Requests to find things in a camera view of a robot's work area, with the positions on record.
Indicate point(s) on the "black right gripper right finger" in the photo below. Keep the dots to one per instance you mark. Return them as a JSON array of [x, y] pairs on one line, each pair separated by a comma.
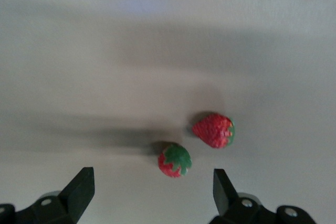
[[223, 195]]

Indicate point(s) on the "red strawberry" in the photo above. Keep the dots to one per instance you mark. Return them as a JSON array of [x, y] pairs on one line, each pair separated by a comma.
[[170, 167], [212, 130]]

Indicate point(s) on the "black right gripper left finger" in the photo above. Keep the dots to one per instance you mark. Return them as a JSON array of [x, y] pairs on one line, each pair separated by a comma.
[[78, 190]]

